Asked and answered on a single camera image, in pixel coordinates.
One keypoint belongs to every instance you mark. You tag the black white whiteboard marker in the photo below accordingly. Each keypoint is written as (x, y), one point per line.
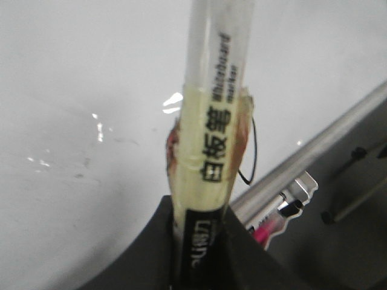
(217, 46)

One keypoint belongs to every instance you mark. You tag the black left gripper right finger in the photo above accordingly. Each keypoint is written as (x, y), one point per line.
(241, 263)

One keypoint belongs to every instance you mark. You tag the white whiteboard with metal frame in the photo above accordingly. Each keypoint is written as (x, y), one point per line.
(91, 89)

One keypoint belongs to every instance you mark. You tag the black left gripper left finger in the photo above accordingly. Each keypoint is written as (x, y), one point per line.
(146, 263)

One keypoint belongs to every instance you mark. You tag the pink marker in tray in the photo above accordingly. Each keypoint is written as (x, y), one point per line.
(265, 230)

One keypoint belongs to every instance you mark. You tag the red magnet taped to marker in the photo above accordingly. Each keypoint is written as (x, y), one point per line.
(245, 111)

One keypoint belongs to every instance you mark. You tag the black capped marker in tray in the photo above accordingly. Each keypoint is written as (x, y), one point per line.
(290, 206)

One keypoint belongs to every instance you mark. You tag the white marker tray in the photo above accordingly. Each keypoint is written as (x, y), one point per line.
(303, 187)

